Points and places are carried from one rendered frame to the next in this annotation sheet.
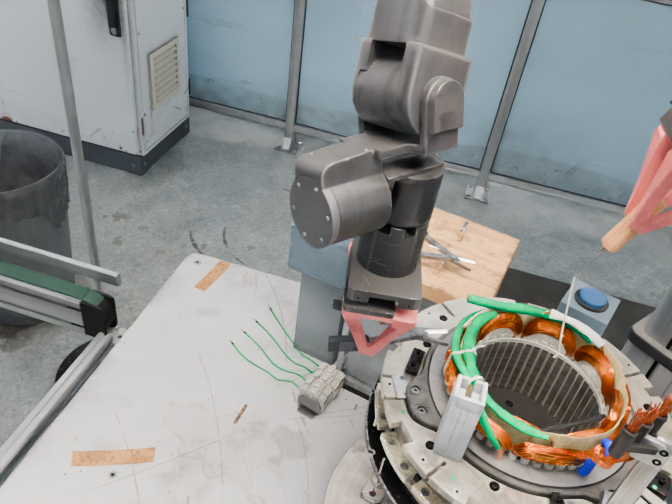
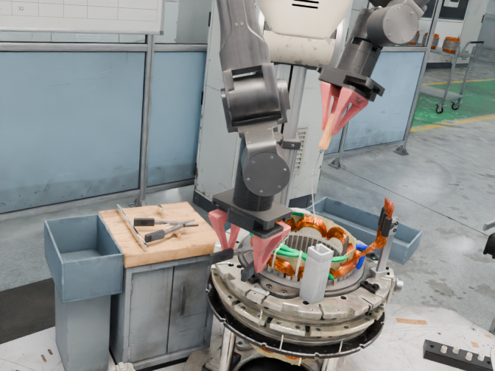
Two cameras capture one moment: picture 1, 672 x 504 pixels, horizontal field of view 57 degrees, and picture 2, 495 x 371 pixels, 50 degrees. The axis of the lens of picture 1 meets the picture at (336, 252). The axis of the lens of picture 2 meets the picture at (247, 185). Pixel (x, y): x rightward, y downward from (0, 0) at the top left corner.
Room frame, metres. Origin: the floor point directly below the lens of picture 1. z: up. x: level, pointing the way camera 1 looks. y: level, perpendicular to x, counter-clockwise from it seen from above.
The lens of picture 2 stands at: (0.05, 0.51, 1.57)
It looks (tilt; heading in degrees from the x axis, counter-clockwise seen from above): 22 degrees down; 306
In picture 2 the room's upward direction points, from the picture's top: 8 degrees clockwise
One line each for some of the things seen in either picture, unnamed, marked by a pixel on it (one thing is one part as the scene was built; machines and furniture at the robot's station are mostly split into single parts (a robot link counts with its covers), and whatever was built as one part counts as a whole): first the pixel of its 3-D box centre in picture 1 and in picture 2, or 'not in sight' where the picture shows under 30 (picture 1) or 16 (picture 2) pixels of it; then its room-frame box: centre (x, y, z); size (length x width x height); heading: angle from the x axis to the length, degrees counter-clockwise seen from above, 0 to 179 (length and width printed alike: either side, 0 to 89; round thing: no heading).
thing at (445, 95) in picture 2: not in sight; (429, 70); (2.75, -7.19, 0.51); 1.11 x 0.62 x 1.01; 175
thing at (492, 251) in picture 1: (438, 253); (159, 231); (0.74, -0.15, 1.05); 0.20 x 0.19 x 0.02; 68
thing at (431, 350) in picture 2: not in sight; (457, 357); (0.21, -0.62, 0.79); 0.15 x 0.05 x 0.02; 22
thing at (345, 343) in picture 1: (348, 343); (249, 270); (0.42, -0.03, 1.17); 0.04 x 0.01 x 0.02; 104
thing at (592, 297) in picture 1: (593, 297); not in sight; (0.71, -0.38, 1.04); 0.04 x 0.04 x 0.01
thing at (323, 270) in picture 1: (337, 278); (82, 299); (0.80, -0.01, 0.92); 0.17 x 0.11 x 0.28; 158
